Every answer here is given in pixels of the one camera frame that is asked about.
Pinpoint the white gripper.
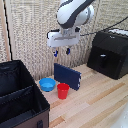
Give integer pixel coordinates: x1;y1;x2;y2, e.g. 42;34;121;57
46;28;81;58

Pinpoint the black air fryer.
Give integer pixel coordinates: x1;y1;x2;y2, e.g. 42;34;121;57
86;28;128;81

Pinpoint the dark blue flat box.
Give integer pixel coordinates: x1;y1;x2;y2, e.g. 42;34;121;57
53;62;83;91

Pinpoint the blue plastic bowl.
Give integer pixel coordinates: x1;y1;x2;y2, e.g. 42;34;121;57
38;77;57;93

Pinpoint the red plastic cup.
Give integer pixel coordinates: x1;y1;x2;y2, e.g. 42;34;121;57
56;82;71;100

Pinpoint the black fabric storage box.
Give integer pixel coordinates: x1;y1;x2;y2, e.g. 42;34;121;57
0;59;51;128

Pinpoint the black fryer handle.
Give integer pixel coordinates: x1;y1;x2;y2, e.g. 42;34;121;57
98;54;108;69

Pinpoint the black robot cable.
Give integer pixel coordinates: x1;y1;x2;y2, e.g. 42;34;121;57
79;15;128;37

